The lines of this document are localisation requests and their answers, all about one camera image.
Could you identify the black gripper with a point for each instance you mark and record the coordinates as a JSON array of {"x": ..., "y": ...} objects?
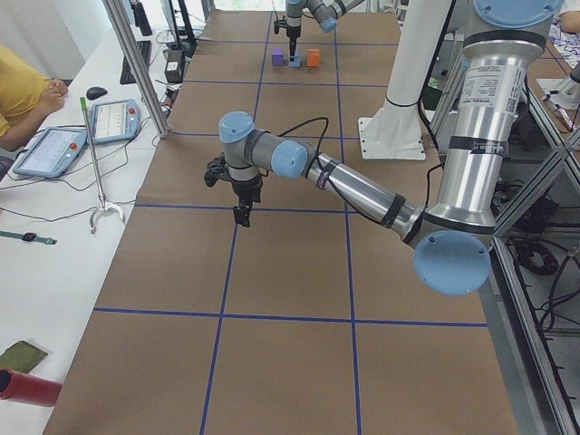
[
  {"x": 245, "y": 186},
  {"x": 293, "y": 32}
]

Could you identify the light blue foam block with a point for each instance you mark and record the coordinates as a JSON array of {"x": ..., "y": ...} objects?
[{"x": 295, "y": 60}]

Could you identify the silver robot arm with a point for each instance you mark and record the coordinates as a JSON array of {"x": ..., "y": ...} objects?
[
  {"x": 326, "y": 16},
  {"x": 451, "y": 237}
]

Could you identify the purple foam block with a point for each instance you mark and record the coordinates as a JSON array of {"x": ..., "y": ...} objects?
[{"x": 278, "y": 57}]

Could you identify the orange foam block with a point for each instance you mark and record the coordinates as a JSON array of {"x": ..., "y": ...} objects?
[{"x": 313, "y": 58}]

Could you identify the black power adapter box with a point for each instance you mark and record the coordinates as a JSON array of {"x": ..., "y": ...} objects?
[{"x": 174, "y": 68}]

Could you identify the far blue teach pendant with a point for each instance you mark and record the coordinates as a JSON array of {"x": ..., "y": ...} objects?
[{"x": 114, "y": 121}]

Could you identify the blue teach pendant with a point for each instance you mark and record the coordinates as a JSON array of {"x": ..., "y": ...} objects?
[
  {"x": 114, "y": 121},
  {"x": 52, "y": 153}
]

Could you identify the black computer mouse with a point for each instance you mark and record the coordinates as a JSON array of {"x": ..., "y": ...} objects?
[{"x": 95, "y": 92}]

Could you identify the near blue teach pendant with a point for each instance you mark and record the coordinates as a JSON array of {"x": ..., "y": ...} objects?
[{"x": 52, "y": 153}]

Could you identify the person in yellow shirt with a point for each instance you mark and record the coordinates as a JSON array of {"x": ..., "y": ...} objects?
[{"x": 27, "y": 99}]

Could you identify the green cloth pouch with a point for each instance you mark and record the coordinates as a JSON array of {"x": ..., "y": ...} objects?
[{"x": 22, "y": 357}]

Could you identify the red cylinder bottle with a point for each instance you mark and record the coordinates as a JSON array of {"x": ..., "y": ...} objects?
[{"x": 25, "y": 388}]

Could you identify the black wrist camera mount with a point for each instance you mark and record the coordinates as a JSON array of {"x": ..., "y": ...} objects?
[
  {"x": 279, "y": 24},
  {"x": 217, "y": 170}
]

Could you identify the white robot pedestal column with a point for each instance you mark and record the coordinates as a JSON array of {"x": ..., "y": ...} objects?
[{"x": 394, "y": 132}]

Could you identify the grabber stick green handle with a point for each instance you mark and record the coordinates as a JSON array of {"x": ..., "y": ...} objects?
[{"x": 104, "y": 204}]

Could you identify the aluminium frame post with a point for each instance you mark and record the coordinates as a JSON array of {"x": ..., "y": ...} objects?
[{"x": 125, "y": 36}]

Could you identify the green strap wristwatch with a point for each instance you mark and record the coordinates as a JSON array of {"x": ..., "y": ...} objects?
[{"x": 29, "y": 237}]

